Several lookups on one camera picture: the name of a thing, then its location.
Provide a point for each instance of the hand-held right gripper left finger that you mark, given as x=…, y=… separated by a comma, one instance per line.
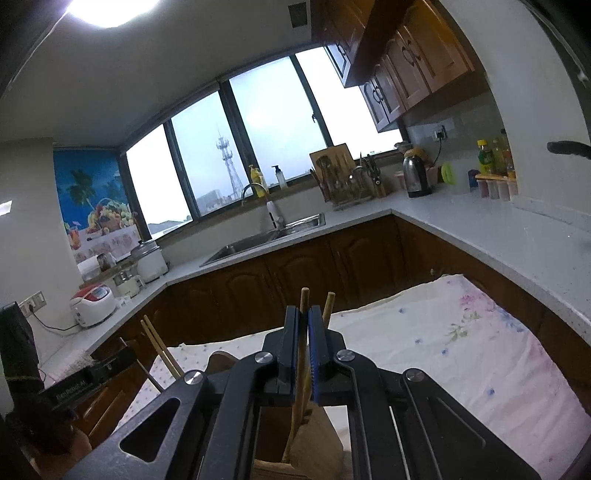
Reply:
x=288, y=350

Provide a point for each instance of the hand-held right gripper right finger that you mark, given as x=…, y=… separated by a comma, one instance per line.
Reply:
x=316, y=350

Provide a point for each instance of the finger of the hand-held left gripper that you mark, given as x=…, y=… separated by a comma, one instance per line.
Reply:
x=115, y=362

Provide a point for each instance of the steel chopstick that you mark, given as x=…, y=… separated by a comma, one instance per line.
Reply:
x=138, y=362

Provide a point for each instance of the wooden chopstick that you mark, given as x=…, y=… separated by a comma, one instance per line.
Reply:
x=328, y=304
x=159, y=350
x=165, y=346

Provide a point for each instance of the wooden utensil holder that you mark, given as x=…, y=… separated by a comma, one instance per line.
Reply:
x=318, y=443

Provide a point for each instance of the dish rack with utensils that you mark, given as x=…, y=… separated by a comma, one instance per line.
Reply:
x=344, y=184

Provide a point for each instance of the white and red rice cooker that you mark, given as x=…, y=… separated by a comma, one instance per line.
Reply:
x=92, y=304

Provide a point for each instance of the small white cooker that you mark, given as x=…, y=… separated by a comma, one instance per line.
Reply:
x=125, y=284

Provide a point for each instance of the wooden base cabinets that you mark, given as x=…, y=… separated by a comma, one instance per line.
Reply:
x=360, y=258

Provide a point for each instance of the steel rice cooker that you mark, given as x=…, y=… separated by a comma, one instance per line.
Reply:
x=150, y=263

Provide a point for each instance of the steel kitchen sink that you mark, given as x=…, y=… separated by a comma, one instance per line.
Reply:
x=249, y=244

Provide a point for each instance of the floral white tablecloth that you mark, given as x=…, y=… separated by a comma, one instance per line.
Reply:
x=438, y=350

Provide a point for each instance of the steel faucet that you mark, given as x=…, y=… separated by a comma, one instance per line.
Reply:
x=274, y=212

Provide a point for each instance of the clear pump bottle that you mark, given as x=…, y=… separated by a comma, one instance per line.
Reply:
x=279, y=179

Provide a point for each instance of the knife block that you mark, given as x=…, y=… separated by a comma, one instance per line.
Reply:
x=376, y=184

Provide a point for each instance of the yellow dish soap bottle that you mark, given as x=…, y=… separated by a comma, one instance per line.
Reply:
x=256, y=176

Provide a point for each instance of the wooden cutting board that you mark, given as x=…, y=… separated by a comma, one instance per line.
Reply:
x=334, y=154

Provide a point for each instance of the steel electric kettle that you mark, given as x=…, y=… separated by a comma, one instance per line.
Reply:
x=417, y=177

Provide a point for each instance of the green cup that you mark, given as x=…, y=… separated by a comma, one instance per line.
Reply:
x=448, y=174

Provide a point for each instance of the kitchen window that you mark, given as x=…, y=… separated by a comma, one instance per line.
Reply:
x=268, y=120

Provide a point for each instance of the row of spice jars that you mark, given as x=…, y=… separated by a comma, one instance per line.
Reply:
x=496, y=189

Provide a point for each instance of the cooking oil bottles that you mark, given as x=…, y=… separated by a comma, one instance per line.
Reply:
x=485, y=159

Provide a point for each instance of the wooden upper cabinets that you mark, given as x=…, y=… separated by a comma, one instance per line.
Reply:
x=415, y=60

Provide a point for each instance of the ceiling vent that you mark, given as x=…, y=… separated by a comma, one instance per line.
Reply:
x=298, y=14

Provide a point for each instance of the ceiling light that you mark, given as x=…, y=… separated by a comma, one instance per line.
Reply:
x=113, y=9

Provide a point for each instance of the wall socket strip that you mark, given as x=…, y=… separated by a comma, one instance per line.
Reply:
x=33, y=302

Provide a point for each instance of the fruit and palm wall poster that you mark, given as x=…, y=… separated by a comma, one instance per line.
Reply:
x=92, y=198

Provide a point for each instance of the small wall socket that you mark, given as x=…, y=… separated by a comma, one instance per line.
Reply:
x=442, y=132

